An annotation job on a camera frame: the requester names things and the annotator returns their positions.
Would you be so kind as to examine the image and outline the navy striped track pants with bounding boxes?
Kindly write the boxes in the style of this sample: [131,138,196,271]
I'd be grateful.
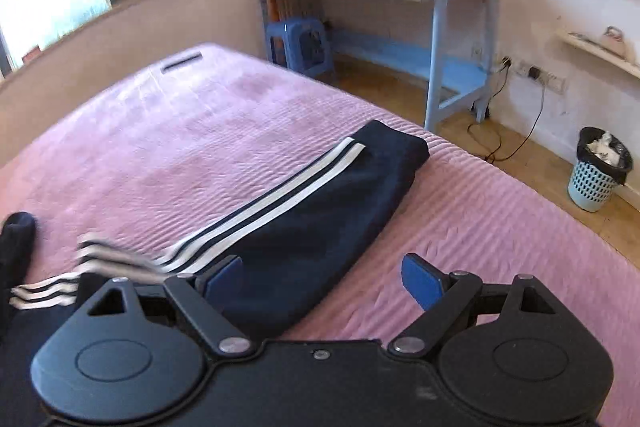
[1,121,430,426]

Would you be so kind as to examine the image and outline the blue plastic stool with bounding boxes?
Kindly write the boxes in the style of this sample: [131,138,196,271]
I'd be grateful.
[265,17,335,78]

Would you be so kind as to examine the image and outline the white wall shelf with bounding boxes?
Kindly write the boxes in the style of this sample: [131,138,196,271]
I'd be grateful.
[555,29,640,79]

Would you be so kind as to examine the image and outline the black power cable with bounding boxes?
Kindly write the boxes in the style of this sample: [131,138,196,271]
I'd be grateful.
[466,60,548,164]

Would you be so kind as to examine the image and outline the light blue desk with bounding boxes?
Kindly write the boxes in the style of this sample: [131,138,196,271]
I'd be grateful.
[250,0,500,134]

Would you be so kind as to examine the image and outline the pink quilted bed cover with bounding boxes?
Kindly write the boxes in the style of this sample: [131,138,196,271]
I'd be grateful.
[1,44,639,426]

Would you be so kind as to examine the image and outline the black phone on bed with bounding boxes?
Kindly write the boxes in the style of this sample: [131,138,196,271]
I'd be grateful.
[162,52,203,74]

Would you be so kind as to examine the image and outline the mesh waste bin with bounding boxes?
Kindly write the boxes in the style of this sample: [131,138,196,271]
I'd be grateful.
[567,127,634,212]

